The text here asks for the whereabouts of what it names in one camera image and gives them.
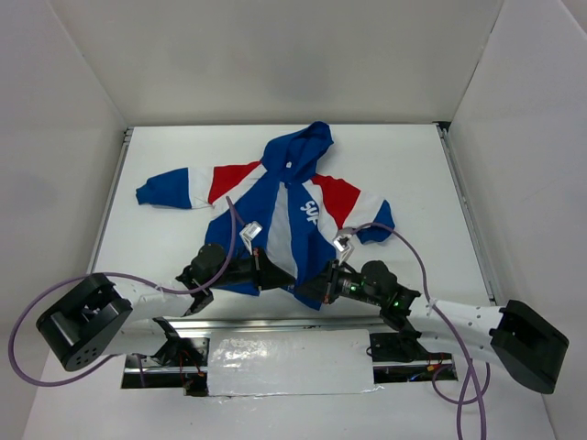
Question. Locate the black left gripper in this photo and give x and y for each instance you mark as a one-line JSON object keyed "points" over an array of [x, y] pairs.
{"points": [[259, 269]]}

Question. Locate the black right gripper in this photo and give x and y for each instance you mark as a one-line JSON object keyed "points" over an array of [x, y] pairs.
{"points": [[328, 281]]}

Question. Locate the blue red white hooded jacket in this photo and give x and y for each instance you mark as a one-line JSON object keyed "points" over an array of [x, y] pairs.
{"points": [[299, 210]]}

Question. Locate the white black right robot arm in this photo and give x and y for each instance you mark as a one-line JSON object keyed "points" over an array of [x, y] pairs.
{"points": [[513, 337]]}

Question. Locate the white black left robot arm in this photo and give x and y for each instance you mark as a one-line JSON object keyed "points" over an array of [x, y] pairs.
{"points": [[82, 324]]}

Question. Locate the white foil front panel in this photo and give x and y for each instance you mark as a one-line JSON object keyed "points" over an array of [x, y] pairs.
{"points": [[330, 362]]}

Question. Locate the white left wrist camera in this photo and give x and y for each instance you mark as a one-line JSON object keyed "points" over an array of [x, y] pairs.
{"points": [[248, 232]]}

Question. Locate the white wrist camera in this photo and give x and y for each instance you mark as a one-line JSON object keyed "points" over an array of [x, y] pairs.
{"points": [[248, 232], [344, 247]]}

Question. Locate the aluminium front frame rail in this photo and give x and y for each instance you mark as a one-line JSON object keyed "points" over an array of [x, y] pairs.
{"points": [[275, 324]]}

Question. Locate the aluminium frame rail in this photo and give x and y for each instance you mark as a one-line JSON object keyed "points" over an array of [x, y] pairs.
{"points": [[97, 195], [275, 324], [486, 271]]}

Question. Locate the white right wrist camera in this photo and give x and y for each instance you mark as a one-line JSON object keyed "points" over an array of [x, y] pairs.
{"points": [[344, 247]]}

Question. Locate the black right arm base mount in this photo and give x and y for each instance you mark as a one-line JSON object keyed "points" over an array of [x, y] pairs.
{"points": [[396, 358]]}

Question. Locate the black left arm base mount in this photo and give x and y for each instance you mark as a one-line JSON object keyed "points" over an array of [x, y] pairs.
{"points": [[178, 363]]}

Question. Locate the aluminium left frame rail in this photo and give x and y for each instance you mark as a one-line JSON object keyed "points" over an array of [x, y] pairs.
{"points": [[97, 195]]}

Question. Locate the aluminium right frame rail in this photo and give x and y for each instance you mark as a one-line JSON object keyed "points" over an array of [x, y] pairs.
{"points": [[486, 271]]}

